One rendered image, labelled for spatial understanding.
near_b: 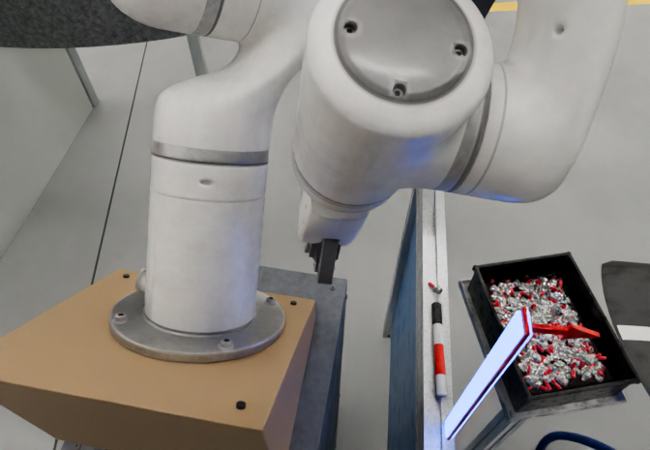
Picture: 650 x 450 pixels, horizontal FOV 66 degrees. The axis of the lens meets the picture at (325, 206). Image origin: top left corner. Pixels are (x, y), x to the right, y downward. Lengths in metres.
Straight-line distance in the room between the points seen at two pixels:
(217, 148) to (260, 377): 0.22
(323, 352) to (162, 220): 0.30
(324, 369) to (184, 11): 0.45
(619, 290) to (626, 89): 2.40
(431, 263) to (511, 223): 1.25
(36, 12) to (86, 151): 0.70
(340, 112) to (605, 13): 0.13
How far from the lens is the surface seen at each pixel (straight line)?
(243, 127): 0.49
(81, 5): 1.92
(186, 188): 0.49
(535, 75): 0.28
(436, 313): 0.79
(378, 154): 0.23
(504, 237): 2.03
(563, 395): 0.79
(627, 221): 2.29
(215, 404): 0.46
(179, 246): 0.51
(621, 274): 0.59
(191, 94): 0.50
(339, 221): 0.37
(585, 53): 0.27
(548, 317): 0.87
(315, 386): 0.68
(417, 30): 0.23
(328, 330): 0.70
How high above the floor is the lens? 1.57
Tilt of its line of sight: 52 degrees down
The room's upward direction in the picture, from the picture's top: straight up
